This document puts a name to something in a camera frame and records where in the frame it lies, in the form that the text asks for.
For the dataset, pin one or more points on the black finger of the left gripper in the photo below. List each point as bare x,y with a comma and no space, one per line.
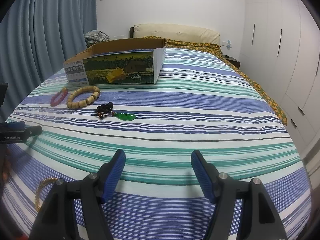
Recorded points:
17,132

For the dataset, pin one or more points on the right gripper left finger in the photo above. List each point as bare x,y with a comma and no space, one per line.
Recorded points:
57,219

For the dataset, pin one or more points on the person left hand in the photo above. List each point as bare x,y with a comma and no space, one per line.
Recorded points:
5,164

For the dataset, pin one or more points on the blue grey curtain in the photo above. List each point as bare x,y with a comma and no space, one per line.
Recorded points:
37,37

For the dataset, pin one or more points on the pile of clothes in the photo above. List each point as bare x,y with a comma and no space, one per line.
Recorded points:
94,37

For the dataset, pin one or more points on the striped blue green bedsheet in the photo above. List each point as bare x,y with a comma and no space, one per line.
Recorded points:
198,103

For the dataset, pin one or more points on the cardboard box printed front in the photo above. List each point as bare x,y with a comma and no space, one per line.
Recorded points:
123,61

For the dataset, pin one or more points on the dark wooden nightstand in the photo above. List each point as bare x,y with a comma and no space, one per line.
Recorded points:
233,61

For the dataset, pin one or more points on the white wardrobe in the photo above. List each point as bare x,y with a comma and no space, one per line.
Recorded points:
280,51

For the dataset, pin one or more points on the cream padded headboard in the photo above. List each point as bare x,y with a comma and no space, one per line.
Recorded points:
176,32

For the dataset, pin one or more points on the white wall socket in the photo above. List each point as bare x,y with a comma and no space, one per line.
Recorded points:
226,44

